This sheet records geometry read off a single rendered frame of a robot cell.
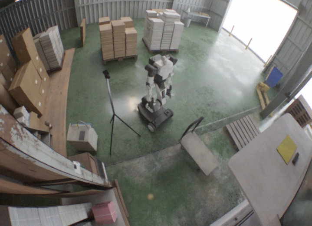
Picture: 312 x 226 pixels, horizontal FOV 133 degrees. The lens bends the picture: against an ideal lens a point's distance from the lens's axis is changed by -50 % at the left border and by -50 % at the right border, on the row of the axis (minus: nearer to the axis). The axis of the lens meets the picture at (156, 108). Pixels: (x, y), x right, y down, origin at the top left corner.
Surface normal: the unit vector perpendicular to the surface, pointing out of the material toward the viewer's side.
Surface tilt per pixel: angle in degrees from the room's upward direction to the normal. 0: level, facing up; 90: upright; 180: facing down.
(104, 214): 0
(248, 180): 11
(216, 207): 0
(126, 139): 0
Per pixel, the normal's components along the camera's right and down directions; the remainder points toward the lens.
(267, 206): 0.03, -0.70
